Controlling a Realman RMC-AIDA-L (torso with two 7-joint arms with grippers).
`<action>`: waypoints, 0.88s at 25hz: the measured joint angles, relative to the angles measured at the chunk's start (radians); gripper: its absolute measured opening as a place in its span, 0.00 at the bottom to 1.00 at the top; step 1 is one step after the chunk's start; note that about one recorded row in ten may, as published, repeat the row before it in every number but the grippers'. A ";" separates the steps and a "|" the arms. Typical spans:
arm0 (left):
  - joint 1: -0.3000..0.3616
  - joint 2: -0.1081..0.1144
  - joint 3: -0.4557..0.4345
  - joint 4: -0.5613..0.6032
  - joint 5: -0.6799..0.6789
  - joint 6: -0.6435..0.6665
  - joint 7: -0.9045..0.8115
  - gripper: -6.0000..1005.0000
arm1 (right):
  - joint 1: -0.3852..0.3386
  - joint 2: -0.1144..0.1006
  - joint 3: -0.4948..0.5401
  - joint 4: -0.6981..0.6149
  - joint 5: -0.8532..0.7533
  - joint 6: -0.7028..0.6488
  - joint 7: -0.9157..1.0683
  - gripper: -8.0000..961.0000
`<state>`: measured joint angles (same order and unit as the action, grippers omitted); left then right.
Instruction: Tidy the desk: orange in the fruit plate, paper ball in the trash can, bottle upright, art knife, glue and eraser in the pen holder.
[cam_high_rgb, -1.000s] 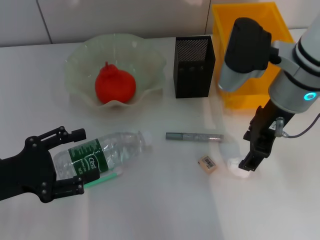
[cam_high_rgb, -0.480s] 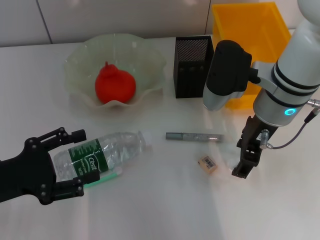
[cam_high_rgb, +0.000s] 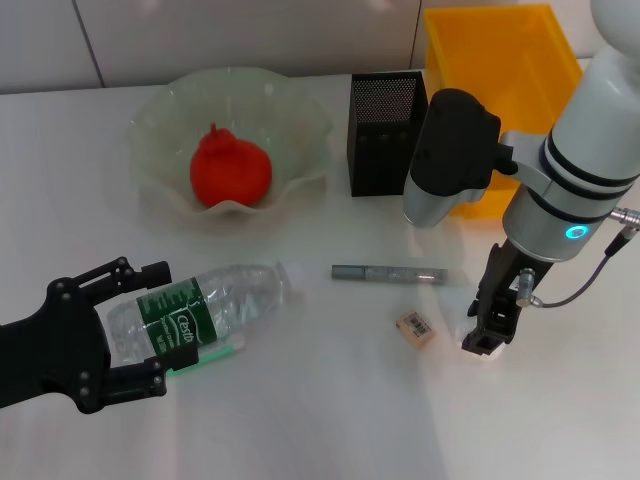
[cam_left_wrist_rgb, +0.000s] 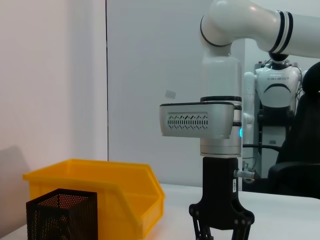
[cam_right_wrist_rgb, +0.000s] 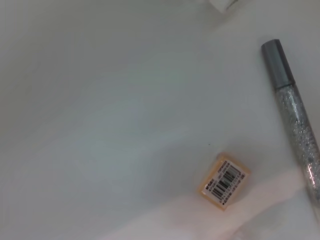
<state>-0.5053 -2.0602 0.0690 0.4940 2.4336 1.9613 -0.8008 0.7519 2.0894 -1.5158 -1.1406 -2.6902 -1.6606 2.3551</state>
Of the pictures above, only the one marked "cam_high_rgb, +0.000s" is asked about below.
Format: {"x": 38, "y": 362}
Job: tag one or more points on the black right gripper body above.
{"x": 505, "y": 272}

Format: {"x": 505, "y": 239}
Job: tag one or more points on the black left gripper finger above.
{"x": 185, "y": 356}
{"x": 157, "y": 274}

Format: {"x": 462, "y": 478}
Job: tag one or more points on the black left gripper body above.
{"x": 55, "y": 350}

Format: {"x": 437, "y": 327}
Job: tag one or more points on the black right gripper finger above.
{"x": 480, "y": 320}
{"x": 505, "y": 325}

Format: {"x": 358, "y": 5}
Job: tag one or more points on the white paper ball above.
{"x": 460, "y": 337}

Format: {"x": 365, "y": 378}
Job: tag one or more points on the clear water bottle green label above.
{"x": 230, "y": 295}

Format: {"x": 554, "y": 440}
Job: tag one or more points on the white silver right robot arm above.
{"x": 590, "y": 150}

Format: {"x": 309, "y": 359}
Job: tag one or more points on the beige eraser with barcode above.
{"x": 415, "y": 328}

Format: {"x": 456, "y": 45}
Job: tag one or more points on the grey marker pen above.
{"x": 380, "y": 273}

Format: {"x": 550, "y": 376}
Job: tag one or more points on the green glass fruit bowl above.
{"x": 165, "y": 150}

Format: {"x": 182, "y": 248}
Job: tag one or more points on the black mesh pen holder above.
{"x": 385, "y": 155}

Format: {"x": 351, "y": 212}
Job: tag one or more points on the yellow plastic bin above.
{"x": 520, "y": 75}

